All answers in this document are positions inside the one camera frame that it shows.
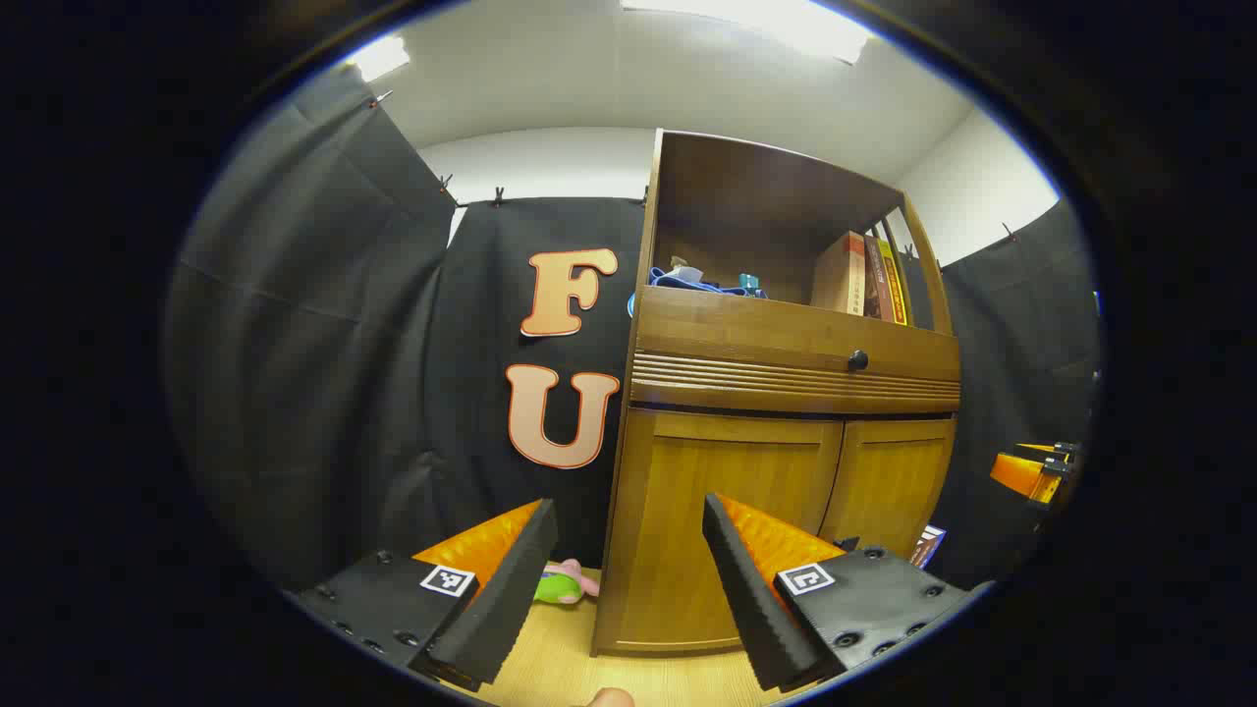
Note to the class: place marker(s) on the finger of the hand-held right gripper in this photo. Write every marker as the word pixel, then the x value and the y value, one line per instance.
pixel 1019 475

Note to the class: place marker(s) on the green pink plush toy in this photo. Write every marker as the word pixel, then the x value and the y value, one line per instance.
pixel 562 586

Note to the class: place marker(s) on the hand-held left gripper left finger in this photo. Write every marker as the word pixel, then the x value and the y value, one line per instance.
pixel 511 599

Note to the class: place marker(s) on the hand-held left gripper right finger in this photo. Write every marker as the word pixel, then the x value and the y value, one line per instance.
pixel 746 599

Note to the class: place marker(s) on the yellow book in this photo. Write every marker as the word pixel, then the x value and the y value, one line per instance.
pixel 894 285

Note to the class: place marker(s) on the wooden shoe cabinet door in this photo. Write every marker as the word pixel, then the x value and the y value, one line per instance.
pixel 687 471
pixel 889 481

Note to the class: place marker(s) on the black backdrop cloth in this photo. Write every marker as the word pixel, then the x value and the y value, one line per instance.
pixel 324 393

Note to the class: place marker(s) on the black round drawer knob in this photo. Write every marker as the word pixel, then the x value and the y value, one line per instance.
pixel 857 360

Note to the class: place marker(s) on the wooden double-door shoe cabinet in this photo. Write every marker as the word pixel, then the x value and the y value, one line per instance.
pixel 746 344

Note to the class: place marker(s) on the dark brown standing book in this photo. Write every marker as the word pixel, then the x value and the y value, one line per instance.
pixel 929 546

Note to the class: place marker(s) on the ceiling light panel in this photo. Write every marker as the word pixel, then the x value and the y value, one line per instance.
pixel 379 57

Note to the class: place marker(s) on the small teal object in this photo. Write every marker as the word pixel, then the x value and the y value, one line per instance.
pixel 752 285

